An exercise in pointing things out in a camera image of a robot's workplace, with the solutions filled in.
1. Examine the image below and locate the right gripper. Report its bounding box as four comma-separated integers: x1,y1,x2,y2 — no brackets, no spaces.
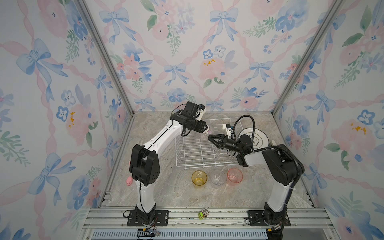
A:
208,136,243,156

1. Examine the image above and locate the clear glass cup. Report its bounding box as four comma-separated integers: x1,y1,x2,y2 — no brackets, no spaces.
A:
210,171,227,188

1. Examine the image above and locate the white plate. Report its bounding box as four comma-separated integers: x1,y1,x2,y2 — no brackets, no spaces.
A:
240,128,270,150

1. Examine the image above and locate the yellow glass cup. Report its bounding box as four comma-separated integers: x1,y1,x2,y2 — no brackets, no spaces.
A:
191,170,208,187

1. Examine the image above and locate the striped ceramic bowl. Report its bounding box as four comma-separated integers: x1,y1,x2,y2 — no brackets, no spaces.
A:
199,125,214,141

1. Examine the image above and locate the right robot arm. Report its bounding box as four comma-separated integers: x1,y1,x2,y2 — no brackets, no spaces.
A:
208,134,305,230

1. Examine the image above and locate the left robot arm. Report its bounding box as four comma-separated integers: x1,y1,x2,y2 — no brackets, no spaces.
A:
129,102,209,225

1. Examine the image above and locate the green yellow toy car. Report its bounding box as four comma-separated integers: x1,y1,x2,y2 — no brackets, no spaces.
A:
198,208,209,220

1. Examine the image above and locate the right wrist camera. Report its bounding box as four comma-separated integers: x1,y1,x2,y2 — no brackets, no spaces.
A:
222,124,236,139

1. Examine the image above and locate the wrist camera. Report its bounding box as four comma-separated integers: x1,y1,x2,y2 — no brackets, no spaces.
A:
222,124,236,139
195,104,206,121

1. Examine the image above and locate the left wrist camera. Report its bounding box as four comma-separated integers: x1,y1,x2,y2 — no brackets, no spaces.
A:
195,104,206,121

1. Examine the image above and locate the white wire dish rack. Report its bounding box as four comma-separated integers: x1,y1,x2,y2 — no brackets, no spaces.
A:
175,117,253,169

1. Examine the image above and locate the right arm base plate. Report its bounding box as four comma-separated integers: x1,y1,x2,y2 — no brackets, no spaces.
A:
246,210,291,227

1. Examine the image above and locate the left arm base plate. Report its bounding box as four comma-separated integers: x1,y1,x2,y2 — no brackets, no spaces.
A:
125,210,169,227

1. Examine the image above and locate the aluminium front rail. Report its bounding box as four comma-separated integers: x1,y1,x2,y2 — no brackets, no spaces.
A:
78,207,341,240

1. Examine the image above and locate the left aluminium corner post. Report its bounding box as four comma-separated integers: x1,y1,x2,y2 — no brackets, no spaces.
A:
74,0,134,117

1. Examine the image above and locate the aluminium corner post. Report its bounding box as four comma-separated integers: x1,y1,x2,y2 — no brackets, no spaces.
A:
272,0,344,117
74,0,134,117

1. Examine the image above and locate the right aluminium corner post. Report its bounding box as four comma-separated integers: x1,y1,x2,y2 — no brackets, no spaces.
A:
272,0,344,117

